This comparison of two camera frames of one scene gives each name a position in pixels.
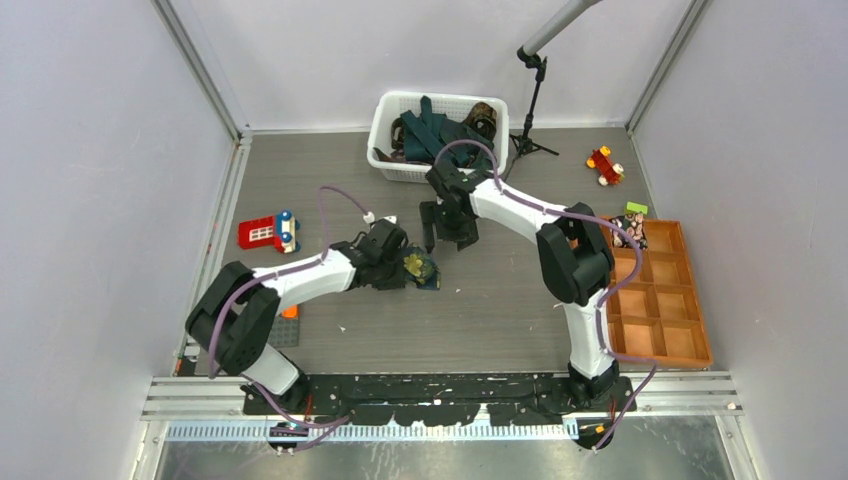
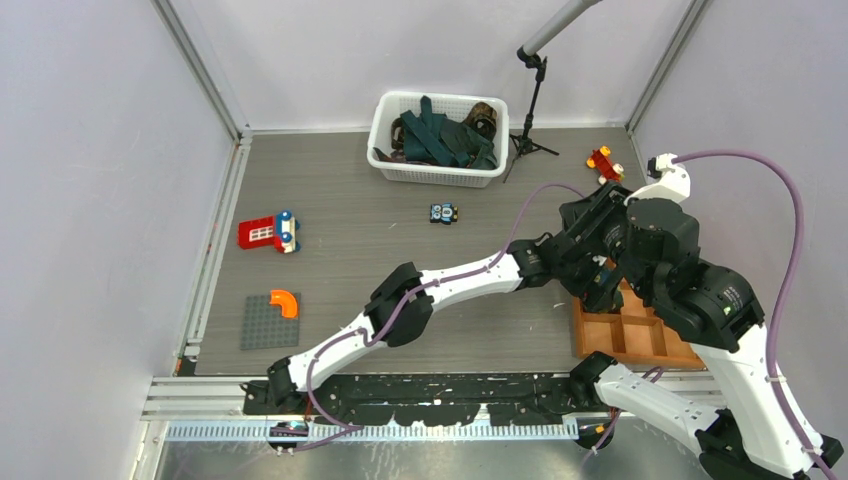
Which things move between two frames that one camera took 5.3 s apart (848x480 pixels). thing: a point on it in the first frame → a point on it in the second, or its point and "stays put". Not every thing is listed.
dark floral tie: [397, 156] stays put
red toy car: [610, 174] stays put
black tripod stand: [526, 143] stays put
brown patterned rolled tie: [483, 118] stays put
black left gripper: [397, 280] → [593, 297]
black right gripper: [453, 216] → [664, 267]
